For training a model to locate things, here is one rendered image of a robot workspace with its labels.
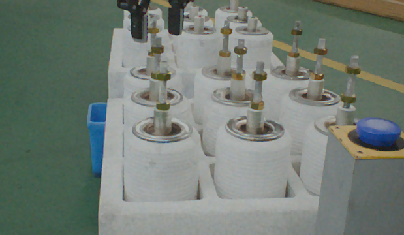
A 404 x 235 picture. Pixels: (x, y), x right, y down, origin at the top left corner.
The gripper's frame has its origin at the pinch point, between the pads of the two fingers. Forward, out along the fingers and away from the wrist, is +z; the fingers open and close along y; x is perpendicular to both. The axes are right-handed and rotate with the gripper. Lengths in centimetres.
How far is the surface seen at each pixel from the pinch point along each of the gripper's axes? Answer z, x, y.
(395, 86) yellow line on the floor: 35, 5, 110
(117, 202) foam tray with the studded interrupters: 17.2, -8.8, -15.6
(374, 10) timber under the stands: 33, 59, 215
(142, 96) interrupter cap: 9.9, 1.3, -1.7
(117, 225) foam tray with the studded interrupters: 18.7, -10.8, -17.2
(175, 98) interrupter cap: 9.8, -2.5, 1.2
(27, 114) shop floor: 35, 61, 17
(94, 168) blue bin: 33.0, 23.9, 7.5
